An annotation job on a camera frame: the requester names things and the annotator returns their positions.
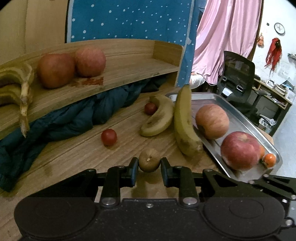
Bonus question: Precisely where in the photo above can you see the wooden board panel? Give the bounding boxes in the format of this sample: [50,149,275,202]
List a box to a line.
[1,1,68,64]

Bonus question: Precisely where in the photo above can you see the long yellow banana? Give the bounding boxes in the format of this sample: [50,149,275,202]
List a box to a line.
[174,84,203,157]

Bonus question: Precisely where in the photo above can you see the yellowish red apple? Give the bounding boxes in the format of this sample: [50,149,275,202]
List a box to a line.
[195,103,230,140]

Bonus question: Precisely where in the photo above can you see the metal tray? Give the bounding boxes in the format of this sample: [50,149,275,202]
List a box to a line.
[165,92,283,182]

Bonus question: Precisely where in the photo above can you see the cluttered wooden desk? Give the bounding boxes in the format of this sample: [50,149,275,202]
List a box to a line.
[250,75,292,137]

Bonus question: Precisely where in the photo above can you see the red cherry tomato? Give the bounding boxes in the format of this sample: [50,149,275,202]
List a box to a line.
[144,102,158,115]
[101,128,117,146]

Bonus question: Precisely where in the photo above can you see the short curved yellow banana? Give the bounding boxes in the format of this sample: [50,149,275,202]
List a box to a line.
[139,94,174,137]

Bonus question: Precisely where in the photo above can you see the wooden desk shelf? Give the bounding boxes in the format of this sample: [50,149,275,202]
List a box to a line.
[0,38,185,141]

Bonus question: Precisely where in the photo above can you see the dark teal cloth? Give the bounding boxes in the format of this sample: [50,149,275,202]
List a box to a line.
[0,76,165,192]

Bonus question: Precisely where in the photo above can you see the upper shelf banana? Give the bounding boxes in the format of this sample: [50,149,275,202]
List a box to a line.
[1,63,35,105]

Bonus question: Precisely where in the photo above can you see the red hanging decoration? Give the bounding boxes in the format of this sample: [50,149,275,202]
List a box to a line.
[265,38,282,71]

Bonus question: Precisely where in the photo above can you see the wall clock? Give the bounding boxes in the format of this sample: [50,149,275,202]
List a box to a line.
[274,23,285,36]

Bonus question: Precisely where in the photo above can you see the shelf apple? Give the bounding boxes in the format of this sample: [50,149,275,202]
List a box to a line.
[75,47,106,77]
[37,53,75,89]

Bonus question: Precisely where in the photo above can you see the red pink apple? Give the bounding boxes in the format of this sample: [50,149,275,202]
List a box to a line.
[220,131,261,171]

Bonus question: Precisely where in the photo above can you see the brown kiwi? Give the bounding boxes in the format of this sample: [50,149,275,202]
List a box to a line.
[138,148,161,173]

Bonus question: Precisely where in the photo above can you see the right shelf apple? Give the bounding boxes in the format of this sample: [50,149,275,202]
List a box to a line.
[75,47,106,77]

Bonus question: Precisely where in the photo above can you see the pink curtain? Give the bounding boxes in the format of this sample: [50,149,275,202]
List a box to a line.
[192,1,262,85]

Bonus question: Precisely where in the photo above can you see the black office chair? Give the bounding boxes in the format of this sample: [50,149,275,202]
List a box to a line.
[217,51,269,117]

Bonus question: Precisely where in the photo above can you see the blue starry fabric wardrobe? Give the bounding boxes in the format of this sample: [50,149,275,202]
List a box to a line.
[65,0,200,87]

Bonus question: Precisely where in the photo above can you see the left shelf apple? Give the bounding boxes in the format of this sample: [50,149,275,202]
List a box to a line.
[37,53,75,89]

